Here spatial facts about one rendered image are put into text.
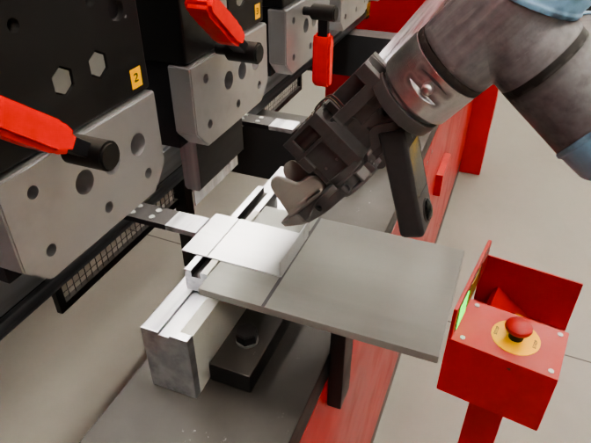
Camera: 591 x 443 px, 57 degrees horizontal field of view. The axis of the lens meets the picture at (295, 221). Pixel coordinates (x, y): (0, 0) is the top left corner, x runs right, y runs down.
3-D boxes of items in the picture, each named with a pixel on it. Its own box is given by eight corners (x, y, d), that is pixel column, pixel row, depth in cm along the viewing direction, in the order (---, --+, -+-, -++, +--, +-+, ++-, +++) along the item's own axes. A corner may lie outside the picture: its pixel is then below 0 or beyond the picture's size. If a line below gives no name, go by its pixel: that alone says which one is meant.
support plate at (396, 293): (437, 364, 53) (439, 357, 52) (198, 294, 61) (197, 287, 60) (463, 256, 66) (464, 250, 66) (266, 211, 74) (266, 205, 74)
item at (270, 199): (208, 294, 64) (207, 274, 62) (186, 287, 65) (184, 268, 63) (277, 207, 79) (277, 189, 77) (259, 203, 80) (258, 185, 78)
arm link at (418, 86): (482, 80, 50) (470, 113, 44) (444, 112, 53) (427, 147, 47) (426, 19, 49) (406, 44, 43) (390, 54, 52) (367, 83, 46)
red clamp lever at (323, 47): (331, 90, 67) (333, 7, 62) (300, 85, 69) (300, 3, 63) (335, 84, 69) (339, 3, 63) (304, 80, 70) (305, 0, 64)
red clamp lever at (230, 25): (218, -12, 38) (266, 47, 47) (168, -17, 39) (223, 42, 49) (212, 12, 38) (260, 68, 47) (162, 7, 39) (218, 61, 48)
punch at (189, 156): (203, 207, 59) (193, 126, 53) (187, 204, 59) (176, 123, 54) (244, 165, 66) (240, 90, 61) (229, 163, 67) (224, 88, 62)
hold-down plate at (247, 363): (251, 394, 64) (249, 377, 62) (209, 380, 65) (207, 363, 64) (333, 248, 86) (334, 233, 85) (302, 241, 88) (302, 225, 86)
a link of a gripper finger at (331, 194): (307, 196, 60) (360, 150, 54) (318, 207, 60) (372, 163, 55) (290, 218, 56) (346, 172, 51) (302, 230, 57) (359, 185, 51)
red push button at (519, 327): (525, 353, 82) (531, 337, 80) (498, 344, 83) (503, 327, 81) (530, 337, 85) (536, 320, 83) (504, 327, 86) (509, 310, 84)
